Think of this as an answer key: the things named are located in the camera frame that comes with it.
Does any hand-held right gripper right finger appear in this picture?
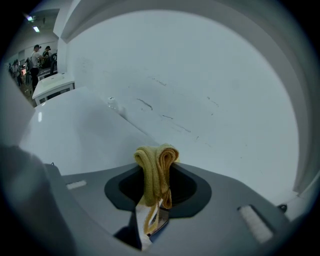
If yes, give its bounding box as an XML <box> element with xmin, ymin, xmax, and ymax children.
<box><xmin>149</xmin><ymin>161</ymin><xmax>295</xmax><ymax>256</ymax></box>

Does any white desk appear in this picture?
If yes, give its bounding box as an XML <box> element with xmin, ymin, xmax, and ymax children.
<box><xmin>31</xmin><ymin>72</ymin><xmax>76</xmax><ymax>106</ymax></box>

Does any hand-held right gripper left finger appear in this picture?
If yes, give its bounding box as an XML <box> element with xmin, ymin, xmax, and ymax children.
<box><xmin>44</xmin><ymin>162</ymin><xmax>157</xmax><ymax>256</ymax></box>

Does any yellow cloth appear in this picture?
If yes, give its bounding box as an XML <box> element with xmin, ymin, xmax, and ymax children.
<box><xmin>133</xmin><ymin>142</ymin><xmax>180</xmax><ymax>232</ymax></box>

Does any white microwave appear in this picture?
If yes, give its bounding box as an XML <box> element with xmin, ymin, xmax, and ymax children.
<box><xmin>18</xmin><ymin>86</ymin><xmax>308</xmax><ymax>222</ymax></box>

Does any small white wall device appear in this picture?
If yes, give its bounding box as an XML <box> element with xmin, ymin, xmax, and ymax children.
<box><xmin>107</xmin><ymin>96</ymin><xmax>119</xmax><ymax>110</ymax></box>

